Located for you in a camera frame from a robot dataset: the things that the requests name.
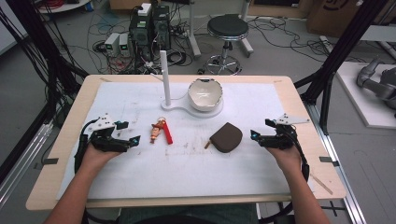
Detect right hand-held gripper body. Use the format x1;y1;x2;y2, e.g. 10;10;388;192
257;113;311;151

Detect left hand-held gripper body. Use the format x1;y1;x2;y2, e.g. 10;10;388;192
81;113;132;154

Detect person's left hand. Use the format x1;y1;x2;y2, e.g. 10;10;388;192
80;143;121;175

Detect person's right hand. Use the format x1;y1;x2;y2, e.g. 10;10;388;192
266;145;304;175

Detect brown zip pouch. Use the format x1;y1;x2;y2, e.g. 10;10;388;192
204;121;244;154

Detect wooden table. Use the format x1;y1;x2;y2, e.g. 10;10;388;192
25;74;347;212

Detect white table mat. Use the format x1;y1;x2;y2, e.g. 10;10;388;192
56;81;292;201

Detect white stand with pole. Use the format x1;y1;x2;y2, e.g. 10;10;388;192
149;49;225;119

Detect white ceramic bowl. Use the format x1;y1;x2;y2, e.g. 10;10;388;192
187;77;224;113

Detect grey power supply unit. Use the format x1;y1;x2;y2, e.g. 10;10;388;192
104;32;121;58
119;33;132;58

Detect white platform board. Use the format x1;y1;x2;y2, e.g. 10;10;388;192
335;61;396;131

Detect person's green trousers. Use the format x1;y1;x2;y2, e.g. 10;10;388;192
119;203;260;224

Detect black computer tower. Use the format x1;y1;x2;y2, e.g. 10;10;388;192
128;11;154;62
151;4;172;51

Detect black round stool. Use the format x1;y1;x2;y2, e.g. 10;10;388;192
203;13;250;76

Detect white box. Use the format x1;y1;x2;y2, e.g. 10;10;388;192
137;2;153;17

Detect cardboard box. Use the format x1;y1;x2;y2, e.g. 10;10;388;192
305;0;366;39

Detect doll keychain with red strap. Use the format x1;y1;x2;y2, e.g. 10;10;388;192
149;116;175;146

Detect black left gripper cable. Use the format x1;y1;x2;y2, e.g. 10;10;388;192
73;119;98;175

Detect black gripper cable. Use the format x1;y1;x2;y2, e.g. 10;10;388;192
73;119;98;175
290;124;311;185

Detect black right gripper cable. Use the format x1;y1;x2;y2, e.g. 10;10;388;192
290;124;311;185

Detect aluminium rail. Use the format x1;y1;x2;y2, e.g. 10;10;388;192
0;120;54;208
304;102;369;224

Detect white desk leg frame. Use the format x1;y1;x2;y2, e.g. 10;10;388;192
240;0;255;59
186;0;203;59

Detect tangle of floor cables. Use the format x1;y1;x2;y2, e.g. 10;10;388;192
87;3;368;76

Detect black metal frame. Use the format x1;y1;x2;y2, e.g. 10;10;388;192
0;0;91;132
293;0;391;135

